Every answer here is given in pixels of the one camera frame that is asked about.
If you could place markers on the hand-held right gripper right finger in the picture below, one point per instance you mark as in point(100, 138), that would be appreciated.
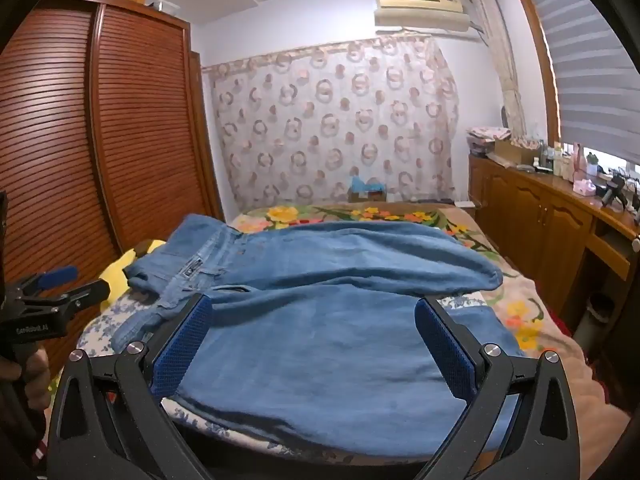
point(445, 355)

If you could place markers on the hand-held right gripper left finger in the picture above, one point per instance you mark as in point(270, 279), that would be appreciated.
point(182, 345)

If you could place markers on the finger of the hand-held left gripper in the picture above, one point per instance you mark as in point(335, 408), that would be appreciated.
point(57, 278)
point(85, 294)

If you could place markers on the blue denim pants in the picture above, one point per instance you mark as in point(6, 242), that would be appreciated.
point(325, 330)

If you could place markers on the person's left hand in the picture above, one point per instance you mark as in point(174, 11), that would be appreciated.
point(32, 377)

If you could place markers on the yellow plush toy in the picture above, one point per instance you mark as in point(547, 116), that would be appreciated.
point(117, 275)

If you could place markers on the blue floral white cloth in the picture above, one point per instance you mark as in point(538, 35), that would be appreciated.
point(97, 332)

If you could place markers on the white flat device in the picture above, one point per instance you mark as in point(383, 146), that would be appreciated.
point(464, 204)

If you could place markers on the dark waste bin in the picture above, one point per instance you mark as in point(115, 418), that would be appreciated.
point(597, 312)

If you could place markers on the wooden louvered wardrobe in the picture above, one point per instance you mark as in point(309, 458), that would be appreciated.
point(140, 135)

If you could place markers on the wooden cabinet counter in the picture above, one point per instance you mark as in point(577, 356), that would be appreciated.
point(530, 210)

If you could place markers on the cardboard box with label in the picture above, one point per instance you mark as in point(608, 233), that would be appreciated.
point(367, 198)

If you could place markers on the blue plastic bag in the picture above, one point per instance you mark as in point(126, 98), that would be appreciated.
point(362, 185)

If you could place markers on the open cardboard box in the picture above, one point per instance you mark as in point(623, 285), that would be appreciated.
point(512, 152)

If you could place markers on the pink tissue box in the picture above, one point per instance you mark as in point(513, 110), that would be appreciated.
point(582, 187)

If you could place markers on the group of toiletry bottles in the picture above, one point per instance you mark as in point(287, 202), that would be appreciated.
point(555, 160)

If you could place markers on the folded cloth stack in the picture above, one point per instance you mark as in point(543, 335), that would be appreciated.
point(487, 135)

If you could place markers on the pink bottle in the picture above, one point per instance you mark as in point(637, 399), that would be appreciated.
point(578, 162)

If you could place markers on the spare black gripper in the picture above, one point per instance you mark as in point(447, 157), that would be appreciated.
point(635, 197)
point(612, 190)

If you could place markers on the small potted plant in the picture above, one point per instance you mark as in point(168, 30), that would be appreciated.
point(592, 162)

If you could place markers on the clear storage box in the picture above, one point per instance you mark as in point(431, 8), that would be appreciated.
point(165, 6)

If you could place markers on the grey striped roller blind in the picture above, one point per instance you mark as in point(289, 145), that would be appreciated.
point(585, 60)

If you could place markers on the beige air conditioner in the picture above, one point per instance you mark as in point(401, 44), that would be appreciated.
point(420, 7)

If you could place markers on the wooden window frame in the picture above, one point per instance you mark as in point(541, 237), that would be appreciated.
point(537, 60)

